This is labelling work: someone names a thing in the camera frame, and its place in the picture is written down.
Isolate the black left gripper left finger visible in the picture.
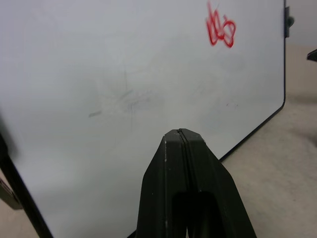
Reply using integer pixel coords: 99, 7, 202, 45
137, 128, 192, 238

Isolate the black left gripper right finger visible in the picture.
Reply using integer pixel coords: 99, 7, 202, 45
178, 128, 257, 238

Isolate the black-framed whiteboard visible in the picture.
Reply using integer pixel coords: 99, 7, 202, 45
0, 0, 287, 238

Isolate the black whiteboard stand foot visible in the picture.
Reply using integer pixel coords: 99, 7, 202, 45
0, 133, 24, 210

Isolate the red marker scribble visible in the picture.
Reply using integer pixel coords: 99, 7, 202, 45
205, 1, 237, 49

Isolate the black whiteboard clamp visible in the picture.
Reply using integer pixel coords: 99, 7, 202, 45
284, 6, 295, 38

